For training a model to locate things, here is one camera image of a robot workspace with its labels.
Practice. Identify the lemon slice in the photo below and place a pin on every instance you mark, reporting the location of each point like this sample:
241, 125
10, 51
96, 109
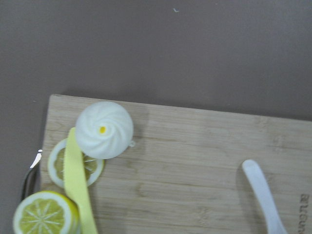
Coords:
93, 167

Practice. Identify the half lemon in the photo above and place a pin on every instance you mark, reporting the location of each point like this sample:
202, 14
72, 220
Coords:
46, 212

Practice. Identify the white ceramic spoon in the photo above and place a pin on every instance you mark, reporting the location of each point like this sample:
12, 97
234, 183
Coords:
263, 194

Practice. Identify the bamboo cutting board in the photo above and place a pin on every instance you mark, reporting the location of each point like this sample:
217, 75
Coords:
184, 175

